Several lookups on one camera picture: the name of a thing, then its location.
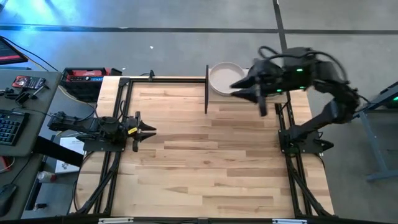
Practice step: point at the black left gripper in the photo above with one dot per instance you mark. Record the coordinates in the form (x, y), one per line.
(128, 124)

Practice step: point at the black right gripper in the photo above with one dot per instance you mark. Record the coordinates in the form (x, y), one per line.
(270, 76)

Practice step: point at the beige round plate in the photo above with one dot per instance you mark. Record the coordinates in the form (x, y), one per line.
(224, 77)

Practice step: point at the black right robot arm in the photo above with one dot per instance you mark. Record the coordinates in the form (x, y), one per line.
(329, 115)

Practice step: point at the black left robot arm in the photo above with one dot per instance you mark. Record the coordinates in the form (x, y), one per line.
(93, 126)

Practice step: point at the small black box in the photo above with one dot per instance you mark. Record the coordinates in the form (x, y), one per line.
(116, 71)

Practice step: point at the white paper sheet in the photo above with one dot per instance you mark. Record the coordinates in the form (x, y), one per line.
(74, 142)

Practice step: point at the red and black power unit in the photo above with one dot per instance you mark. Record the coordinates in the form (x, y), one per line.
(84, 74)

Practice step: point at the black flat beam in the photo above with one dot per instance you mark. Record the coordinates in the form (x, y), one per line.
(59, 152)

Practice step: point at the grey side desk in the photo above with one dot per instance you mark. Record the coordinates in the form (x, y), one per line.
(40, 124)

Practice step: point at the clear plastic bottle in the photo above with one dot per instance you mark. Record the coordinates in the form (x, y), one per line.
(46, 177)

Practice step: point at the black clamp tool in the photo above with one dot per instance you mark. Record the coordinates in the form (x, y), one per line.
(23, 97)

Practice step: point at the red and black handheld device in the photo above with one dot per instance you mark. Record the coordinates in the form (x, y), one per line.
(28, 82)

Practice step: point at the small black connector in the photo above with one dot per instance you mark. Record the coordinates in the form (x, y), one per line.
(40, 206)

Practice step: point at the grey-blue metal stand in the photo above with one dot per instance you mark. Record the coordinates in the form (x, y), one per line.
(370, 140)

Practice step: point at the black keyboard with lit keys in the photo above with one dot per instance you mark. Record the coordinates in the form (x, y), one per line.
(12, 127)

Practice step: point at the dark device with green light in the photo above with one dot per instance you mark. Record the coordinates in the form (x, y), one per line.
(393, 102)

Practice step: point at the small black desk item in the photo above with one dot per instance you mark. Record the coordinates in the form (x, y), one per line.
(7, 91)

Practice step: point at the black computer mouse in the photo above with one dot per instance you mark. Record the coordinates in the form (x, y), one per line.
(7, 197)

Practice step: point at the black computer monitor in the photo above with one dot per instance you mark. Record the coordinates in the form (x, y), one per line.
(9, 53)

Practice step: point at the black aluminium rig frame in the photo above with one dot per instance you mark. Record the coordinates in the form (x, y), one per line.
(171, 80)

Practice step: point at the silver aluminium rail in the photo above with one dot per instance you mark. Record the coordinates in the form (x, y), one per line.
(115, 220)
(289, 221)

